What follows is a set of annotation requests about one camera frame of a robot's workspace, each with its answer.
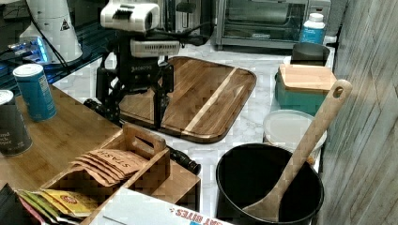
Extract silver toaster oven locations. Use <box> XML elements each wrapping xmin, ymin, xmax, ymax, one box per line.
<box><xmin>215</xmin><ymin>0</ymin><xmax>331</xmax><ymax>49</ymax></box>

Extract blue salt shaker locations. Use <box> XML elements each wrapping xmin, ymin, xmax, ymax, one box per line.
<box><xmin>12</xmin><ymin>64</ymin><xmax>56</xmax><ymax>122</ymax></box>

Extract brown Stash tea packets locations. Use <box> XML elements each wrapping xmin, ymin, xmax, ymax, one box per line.
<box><xmin>69</xmin><ymin>149</ymin><xmax>148</xmax><ymax>187</ymax></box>

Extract wooden spoon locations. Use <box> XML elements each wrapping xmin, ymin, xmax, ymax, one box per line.
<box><xmin>243</xmin><ymin>80</ymin><xmax>353</xmax><ymax>222</ymax></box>

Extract dark pepper shaker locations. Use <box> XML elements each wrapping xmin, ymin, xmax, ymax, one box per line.
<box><xmin>0</xmin><ymin>90</ymin><xmax>33</xmax><ymax>157</ymax></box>

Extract yellow tea packets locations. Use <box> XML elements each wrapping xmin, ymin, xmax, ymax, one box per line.
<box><xmin>16</xmin><ymin>189</ymin><xmax>99</xmax><ymax>225</ymax></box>

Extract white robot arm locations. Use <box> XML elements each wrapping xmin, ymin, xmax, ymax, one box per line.
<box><xmin>23</xmin><ymin>0</ymin><xmax>179</xmax><ymax>128</ymax></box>

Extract teal box wooden lid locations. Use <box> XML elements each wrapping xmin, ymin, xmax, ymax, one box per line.
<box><xmin>275</xmin><ymin>64</ymin><xmax>337</xmax><ymax>115</ymax></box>

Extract cinnamon oat bites box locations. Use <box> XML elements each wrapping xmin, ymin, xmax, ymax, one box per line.
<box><xmin>88</xmin><ymin>187</ymin><xmax>232</xmax><ymax>225</ymax></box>

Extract blue bottle white cap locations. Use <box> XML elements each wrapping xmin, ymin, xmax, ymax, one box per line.
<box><xmin>299</xmin><ymin>13</ymin><xmax>326</xmax><ymax>44</ymax></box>

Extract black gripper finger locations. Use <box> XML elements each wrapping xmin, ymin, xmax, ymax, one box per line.
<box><xmin>152</xmin><ymin>84</ymin><xmax>169</xmax><ymax>128</ymax></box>
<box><xmin>104</xmin><ymin>82</ymin><xmax>124</xmax><ymax>123</ymax></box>

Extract black empty cup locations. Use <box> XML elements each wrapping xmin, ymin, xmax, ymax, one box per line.
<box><xmin>290</xmin><ymin>42</ymin><xmax>330</xmax><ymax>67</ymax></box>

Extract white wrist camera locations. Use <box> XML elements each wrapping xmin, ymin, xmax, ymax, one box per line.
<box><xmin>100</xmin><ymin>0</ymin><xmax>180</xmax><ymax>58</ymax></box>

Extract wooden cutting board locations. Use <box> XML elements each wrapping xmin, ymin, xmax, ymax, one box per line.
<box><xmin>118</xmin><ymin>55</ymin><xmax>258</xmax><ymax>144</ymax></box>

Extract clear jar white lid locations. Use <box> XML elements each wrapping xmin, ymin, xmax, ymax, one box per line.
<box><xmin>263</xmin><ymin>110</ymin><xmax>314</xmax><ymax>153</ymax></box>

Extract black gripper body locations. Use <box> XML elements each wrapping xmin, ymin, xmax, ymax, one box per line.
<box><xmin>96</xmin><ymin>32</ymin><xmax>175</xmax><ymax>98</ymax></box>

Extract black utensil holder pot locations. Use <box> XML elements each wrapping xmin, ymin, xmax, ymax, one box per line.
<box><xmin>216</xmin><ymin>143</ymin><xmax>324</xmax><ymax>225</ymax></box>

